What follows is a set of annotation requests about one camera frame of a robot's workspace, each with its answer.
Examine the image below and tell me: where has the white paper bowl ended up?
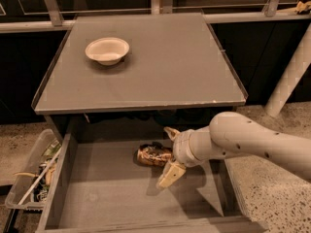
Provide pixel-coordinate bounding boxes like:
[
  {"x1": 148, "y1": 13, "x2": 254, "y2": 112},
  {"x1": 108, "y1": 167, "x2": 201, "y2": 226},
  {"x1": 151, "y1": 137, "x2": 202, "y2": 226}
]
[{"x1": 85, "y1": 37, "x2": 129, "y2": 66}]

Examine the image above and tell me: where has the orange drink can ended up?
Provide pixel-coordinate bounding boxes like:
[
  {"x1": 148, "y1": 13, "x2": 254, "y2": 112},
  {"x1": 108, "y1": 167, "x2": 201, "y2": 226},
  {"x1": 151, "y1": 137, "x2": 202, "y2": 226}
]
[{"x1": 137, "y1": 145, "x2": 173, "y2": 167}]

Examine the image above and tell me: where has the white slanted post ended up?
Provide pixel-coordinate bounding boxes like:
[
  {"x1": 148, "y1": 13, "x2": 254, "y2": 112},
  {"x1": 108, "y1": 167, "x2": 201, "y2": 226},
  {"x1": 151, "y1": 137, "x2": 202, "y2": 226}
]
[{"x1": 264, "y1": 24, "x2": 311, "y2": 117}]

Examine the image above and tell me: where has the open grey top drawer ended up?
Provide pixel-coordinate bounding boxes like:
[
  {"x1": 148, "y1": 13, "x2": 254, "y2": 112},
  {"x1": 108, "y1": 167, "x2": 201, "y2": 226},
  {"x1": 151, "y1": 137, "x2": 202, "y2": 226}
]
[{"x1": 35, "y1": 125, "x2": 269, "y2": 233}]

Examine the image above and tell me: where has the grey cabinet counter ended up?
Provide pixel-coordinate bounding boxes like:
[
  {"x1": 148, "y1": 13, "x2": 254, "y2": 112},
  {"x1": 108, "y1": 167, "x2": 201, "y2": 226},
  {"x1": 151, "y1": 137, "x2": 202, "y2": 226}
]
[{"x1": 31, "y1": 12, "x2": 249, "y2": 144}]

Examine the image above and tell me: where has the yellow object on rail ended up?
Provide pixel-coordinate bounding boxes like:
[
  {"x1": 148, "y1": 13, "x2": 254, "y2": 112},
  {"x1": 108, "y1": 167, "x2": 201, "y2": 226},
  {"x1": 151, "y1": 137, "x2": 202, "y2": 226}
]
[{"x1": 281, "y1": 1, "x2": 311, "y2": 15}]

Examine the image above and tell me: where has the clear plastic bin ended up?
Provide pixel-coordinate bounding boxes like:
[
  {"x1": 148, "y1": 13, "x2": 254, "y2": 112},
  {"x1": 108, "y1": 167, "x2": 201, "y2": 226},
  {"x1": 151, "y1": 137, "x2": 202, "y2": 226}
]
[{"x1": 5, "y1": 129, "x2": 61, "y2": 211}]

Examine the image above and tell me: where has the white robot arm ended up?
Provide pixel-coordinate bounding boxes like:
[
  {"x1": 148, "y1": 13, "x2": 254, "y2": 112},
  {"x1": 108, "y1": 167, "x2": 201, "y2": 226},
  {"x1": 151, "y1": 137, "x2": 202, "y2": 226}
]
[{"x1": 157, "y1": 112, "x2": 311, "y2": 188}]

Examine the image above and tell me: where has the grey metal railing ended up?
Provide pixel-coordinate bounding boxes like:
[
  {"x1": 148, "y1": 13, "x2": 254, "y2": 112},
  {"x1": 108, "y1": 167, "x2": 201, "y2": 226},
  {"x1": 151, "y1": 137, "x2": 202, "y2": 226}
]
[{"x1": 0, "y1": 0, "x2": 310, "y2": 34}]

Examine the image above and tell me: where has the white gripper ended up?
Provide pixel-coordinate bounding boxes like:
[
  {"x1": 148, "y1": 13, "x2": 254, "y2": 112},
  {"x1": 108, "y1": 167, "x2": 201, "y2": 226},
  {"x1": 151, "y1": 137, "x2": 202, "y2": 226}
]
[{"x1": 156, "y1": 126, "x2": 211, "y2": 189}]

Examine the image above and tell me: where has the white stick in bin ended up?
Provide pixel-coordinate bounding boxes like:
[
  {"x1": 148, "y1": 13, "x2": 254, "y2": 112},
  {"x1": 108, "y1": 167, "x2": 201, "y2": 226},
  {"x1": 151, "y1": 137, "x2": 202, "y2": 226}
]
[{"x1": 17, "y1": 148, "x2": 62, "y2": 205}]

